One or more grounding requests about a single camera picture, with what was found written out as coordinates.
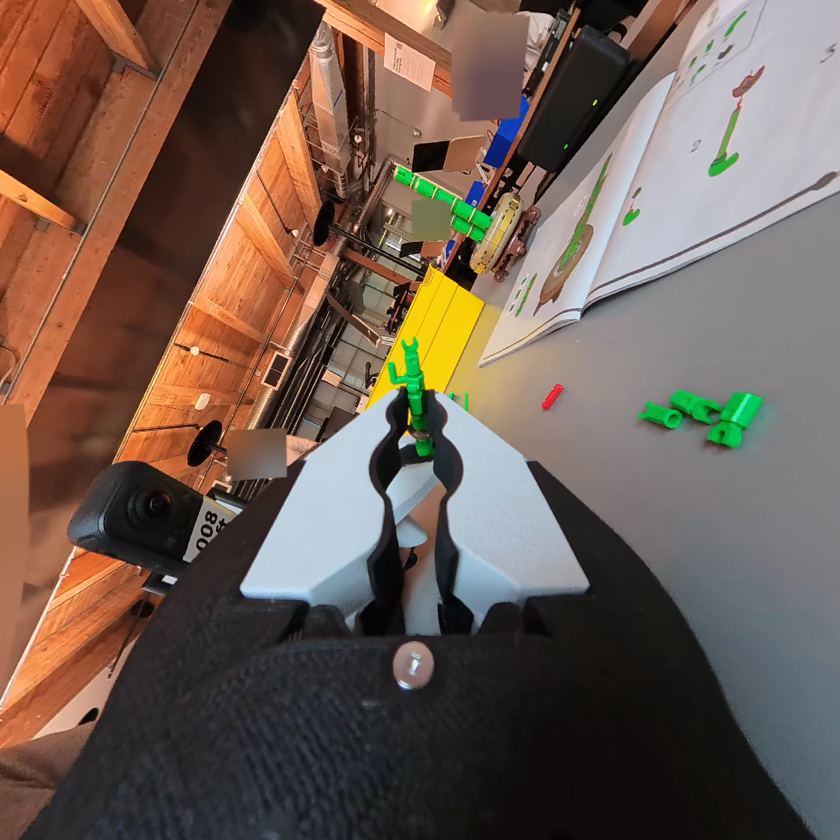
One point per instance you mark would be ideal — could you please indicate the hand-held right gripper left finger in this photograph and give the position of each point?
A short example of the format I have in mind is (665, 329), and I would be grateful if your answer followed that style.
(315, 525)

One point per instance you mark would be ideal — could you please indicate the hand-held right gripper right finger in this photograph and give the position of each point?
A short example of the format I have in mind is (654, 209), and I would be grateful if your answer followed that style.
(512, 525)

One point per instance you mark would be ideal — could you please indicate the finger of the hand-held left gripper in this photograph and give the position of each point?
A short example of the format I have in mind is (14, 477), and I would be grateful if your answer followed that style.
(412, 499)

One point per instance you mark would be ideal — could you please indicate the green lego stem assembly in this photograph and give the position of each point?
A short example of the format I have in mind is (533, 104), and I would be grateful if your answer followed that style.
(415, 400)

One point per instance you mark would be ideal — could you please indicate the red lego pin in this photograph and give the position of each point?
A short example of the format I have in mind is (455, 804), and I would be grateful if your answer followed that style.
(552, 397)

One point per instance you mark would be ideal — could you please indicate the bamboo lego model with pot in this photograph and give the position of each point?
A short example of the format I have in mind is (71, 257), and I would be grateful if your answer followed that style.
(502, 229)

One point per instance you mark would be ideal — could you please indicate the lego instruction booklet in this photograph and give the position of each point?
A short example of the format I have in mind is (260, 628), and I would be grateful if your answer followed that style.
(695, 197)

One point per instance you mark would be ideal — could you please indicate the black round ceiling lamp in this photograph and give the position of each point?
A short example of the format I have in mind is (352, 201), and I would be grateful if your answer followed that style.
(323, 223)
(205, 443)

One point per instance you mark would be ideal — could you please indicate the yellow box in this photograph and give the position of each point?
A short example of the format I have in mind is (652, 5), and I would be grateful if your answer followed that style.
(439, 315)

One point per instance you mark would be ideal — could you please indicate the blue storage bins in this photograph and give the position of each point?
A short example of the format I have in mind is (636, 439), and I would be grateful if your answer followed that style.
(506, 138)

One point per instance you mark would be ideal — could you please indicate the black equipment case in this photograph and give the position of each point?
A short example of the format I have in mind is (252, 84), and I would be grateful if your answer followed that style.
(571, 98)

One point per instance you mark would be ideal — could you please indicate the white paper sign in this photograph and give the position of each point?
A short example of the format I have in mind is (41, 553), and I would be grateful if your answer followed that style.
(408, 60)

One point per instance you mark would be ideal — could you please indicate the silver ventilation duct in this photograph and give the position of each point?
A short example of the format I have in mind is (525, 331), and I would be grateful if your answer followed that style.
(327, 105)

